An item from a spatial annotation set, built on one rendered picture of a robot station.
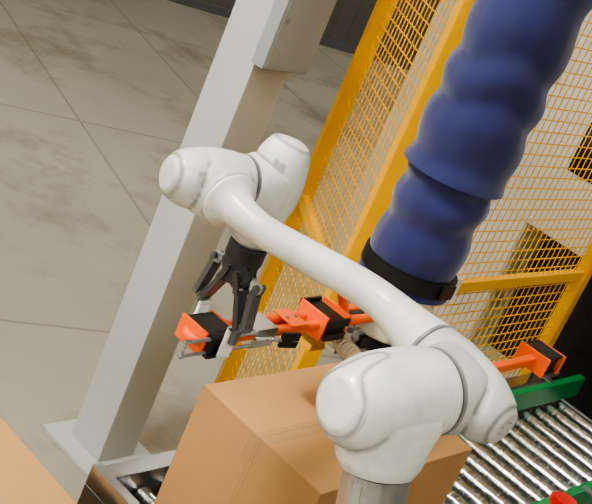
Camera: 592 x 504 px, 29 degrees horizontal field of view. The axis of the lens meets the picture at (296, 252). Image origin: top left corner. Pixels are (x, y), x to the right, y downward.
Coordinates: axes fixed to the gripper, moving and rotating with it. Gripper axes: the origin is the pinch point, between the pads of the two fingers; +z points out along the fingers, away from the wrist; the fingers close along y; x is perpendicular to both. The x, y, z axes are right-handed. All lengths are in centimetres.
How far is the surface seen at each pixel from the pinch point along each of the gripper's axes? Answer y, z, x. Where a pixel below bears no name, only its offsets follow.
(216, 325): -0.5, -2.1, 0.2
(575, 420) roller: 12, 72, -241
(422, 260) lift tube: -6, -18, -51
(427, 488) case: -21, 39, -75
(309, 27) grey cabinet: 89, -37, -100
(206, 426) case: 13.5, 37.5, -28.7
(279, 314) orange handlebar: 2.1, -1.1, -21.0
